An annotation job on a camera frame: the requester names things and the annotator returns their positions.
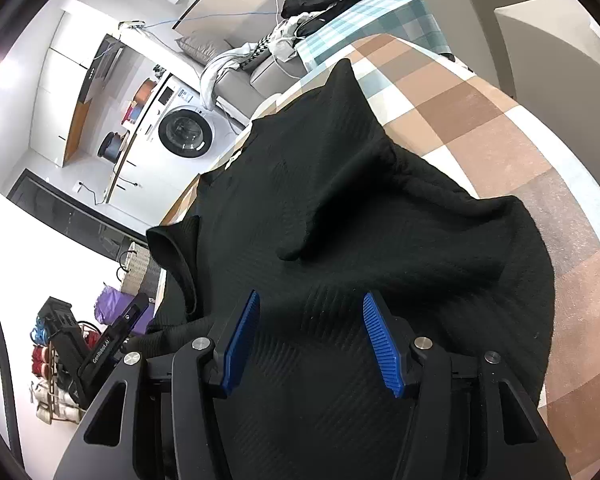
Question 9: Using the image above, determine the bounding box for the white charging cable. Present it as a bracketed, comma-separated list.
[271, 0, 308, 82]

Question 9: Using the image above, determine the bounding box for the white wall cabinet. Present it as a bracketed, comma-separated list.
[32, 9, 112, 168]

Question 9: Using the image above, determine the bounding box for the black knit garment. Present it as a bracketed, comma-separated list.
[145, 58, 556, 480]

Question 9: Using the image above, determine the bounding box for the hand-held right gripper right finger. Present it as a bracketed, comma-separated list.
[362, 291, 572, 480]

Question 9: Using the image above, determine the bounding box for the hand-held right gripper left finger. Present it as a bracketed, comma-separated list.
[52, 289, 261, 480]

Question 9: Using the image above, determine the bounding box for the wicker laundry basket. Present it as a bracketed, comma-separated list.
[117, 241, 162, 297]

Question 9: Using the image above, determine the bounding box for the teal checked blanket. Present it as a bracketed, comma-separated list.
[294, 0, 453, 72]

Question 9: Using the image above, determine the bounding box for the wooden edged counter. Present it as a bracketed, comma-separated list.
[64, 29, 167, 205]

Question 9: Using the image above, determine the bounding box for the grey cushion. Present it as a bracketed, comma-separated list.
[175, 34, 232, 66]

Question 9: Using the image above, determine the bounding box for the black and white patterned cloth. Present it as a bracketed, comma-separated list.
[239, 34, 277, 74]

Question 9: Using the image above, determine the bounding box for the white washing machine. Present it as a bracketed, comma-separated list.
[122, 71, 241, 196]

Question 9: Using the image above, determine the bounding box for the grey sofa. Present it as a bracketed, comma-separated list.
[212, 35, 313, 126]

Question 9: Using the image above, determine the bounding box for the white crumpled cloth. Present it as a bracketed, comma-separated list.
[271, 11, 322, 62]

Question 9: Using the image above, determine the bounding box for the dark glass panel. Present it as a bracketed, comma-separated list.
[7, 169, 152, 263]

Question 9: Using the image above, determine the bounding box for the grey and white garment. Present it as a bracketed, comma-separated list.
[200, 42, 261, 111]

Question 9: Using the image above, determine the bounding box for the orange pot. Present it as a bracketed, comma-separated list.
[132, 77, 157, 109]

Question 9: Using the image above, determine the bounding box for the brown checked blanket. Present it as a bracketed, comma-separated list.
[160, 34, 600, 480]

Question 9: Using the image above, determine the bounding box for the wooden shoe rack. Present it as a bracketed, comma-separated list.
[29, 310, 88, 426]

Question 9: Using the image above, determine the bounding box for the black cooking pot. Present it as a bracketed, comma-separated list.
[97, 131, 127, 164]

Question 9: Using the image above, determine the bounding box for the purple bag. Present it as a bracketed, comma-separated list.
[94, 282, 153, 336]

